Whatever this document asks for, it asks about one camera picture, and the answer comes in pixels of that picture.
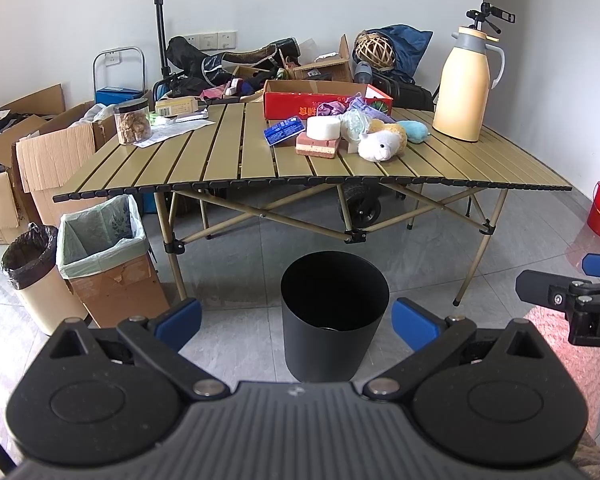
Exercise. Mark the clear jar with snacks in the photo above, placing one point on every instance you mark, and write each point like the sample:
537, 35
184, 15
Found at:
132, 121

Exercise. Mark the beige bin with black liner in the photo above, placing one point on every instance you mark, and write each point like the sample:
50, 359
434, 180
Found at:
29, 263

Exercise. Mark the white paper sheet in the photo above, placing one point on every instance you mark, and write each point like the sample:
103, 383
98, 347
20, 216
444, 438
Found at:
165, 128

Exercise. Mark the woven rattan ball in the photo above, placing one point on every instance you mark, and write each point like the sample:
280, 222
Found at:
376, 50

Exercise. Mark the wall power sockets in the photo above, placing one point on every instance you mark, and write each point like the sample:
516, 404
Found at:
213, 41

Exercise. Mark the large open cardboard boxes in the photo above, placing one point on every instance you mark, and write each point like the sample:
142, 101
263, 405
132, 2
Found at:
42, 146

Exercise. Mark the red cardboard tray box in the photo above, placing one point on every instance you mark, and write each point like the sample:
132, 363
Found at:
284, 99

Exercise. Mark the khaki folding camping table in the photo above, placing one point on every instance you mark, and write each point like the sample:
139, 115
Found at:
228, 164

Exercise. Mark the pink layered sponge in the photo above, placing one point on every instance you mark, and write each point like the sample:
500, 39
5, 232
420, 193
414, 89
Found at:
317, 148

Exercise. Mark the purple satin cloth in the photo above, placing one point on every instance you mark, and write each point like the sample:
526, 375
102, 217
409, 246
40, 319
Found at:
332, 108

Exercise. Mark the blue fabric bag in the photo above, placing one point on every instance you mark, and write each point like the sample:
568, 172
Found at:
409, 45

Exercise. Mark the yellow small carton box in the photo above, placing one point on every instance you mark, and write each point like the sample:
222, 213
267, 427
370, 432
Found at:
174, 107

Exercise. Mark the black cart handle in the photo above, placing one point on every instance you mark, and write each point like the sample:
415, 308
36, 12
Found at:
161, 33

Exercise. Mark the purple knit pouch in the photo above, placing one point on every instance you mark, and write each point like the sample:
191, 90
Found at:
358, 103

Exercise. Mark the open brown cardboard box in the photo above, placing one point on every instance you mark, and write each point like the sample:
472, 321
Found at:
314, 63

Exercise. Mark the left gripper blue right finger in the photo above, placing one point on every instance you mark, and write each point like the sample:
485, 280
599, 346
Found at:
415, 325

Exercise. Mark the black boot pile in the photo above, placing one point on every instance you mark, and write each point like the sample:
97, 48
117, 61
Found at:
213, 70

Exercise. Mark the blue tissue pack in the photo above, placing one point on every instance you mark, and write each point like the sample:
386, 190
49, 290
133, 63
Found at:
283, 131

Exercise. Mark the green translucent plastic bag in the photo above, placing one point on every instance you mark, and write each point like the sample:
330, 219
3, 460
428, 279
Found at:
354, 125

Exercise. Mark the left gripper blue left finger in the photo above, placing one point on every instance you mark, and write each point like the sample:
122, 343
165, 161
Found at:
177, 326

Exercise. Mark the cream thermos jug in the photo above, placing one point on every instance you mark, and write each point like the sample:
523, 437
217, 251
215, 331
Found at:
473, 68

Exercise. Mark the blue box with metal frame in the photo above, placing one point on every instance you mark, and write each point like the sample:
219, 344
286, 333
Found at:
119, 75

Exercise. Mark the white foam cylinder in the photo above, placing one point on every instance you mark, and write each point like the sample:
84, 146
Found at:
323, 128

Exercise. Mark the pink floor rug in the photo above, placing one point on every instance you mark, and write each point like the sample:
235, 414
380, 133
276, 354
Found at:
583, 364

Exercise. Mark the light blue plush toy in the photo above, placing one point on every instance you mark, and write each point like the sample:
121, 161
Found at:
416, 132

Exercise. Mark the black cart wheel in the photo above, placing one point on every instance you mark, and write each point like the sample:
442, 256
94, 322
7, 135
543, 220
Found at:
362, 202

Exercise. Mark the white yellow plush toy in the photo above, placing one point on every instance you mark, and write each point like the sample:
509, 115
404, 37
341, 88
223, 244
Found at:
382, 141

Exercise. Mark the cardboard box with green liner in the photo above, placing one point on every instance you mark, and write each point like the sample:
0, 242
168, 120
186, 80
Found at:
104, 254

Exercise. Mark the black round trash bin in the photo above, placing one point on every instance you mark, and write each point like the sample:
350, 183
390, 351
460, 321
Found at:
333, 303

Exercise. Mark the camera on tripod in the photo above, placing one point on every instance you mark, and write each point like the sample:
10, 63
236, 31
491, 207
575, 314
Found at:
487, 11

